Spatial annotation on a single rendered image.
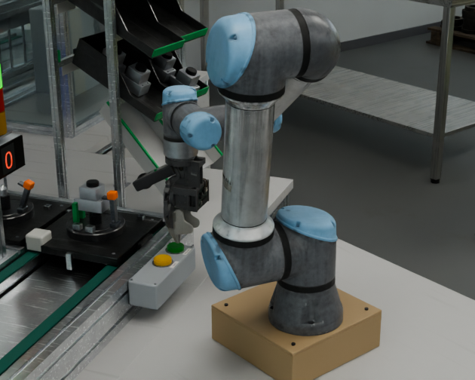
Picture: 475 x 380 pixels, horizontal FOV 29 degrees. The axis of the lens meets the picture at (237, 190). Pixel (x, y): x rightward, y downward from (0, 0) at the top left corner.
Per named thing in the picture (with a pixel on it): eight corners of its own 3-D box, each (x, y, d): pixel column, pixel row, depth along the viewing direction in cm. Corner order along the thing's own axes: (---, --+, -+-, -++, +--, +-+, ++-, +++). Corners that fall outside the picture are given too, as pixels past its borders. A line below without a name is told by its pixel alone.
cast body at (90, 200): (111, 206, 216) (108, 179, 214) (102, 214, 212) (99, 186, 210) (79, 202, 219) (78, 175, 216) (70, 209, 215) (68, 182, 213)
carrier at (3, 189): (72, 211, 233) (69, 165, 228) (20, 249, 212) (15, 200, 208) (-7, 198, 241) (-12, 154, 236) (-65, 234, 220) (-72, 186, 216)
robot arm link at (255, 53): (289, 292, 174) (314, 21, 147) (216, 308, 169) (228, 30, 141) (264, 258, 184) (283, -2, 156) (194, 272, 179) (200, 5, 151)
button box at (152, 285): (196, 268, 214) (195, 245, 211) (157, 311, 195) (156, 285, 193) (169, 264, 216) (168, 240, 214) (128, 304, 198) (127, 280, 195)
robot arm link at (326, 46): (357, -10, 154) (263, 96, 199) (298, -5, 150) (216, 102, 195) (375, 53, 152) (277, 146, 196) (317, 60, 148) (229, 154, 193)
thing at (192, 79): (197, 96, 244) (206, 74, 241) (188, 99, 241) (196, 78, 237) (173, 79, 247) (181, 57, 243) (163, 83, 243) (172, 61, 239)
